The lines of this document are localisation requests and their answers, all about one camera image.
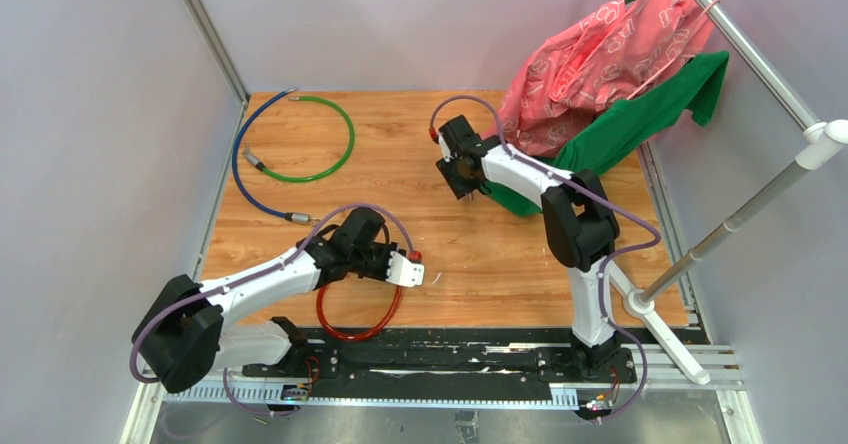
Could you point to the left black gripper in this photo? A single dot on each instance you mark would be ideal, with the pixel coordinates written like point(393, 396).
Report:
point(386, 249)

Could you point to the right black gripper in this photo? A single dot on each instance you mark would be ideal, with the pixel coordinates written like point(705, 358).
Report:
point(459, 187)

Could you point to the blue cable lock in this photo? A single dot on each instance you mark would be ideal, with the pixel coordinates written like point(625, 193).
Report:
point(240, 149)

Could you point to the red cable lock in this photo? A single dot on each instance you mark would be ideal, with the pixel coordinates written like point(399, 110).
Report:
point(357, 311)

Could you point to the green cable lock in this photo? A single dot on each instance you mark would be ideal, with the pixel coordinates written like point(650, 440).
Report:
point(302, 139)

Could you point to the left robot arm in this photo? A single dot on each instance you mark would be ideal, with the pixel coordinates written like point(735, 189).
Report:
point(195, 327)

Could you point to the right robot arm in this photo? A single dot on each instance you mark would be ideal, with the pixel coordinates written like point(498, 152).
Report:
point(580, 232)

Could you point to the green t-shirt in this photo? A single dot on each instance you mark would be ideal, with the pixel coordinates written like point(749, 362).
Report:
point(572, 120)

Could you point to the pink patterned garment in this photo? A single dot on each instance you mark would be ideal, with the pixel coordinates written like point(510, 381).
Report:
point(631, 32)

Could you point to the pink clothes hanger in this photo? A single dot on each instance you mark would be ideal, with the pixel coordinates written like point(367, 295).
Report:
point(675, 52)

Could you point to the metal clothes rack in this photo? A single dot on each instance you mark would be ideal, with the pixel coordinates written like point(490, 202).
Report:
point(754, 205)

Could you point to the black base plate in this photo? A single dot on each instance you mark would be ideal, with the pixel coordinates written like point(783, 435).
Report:
point(442, 364)

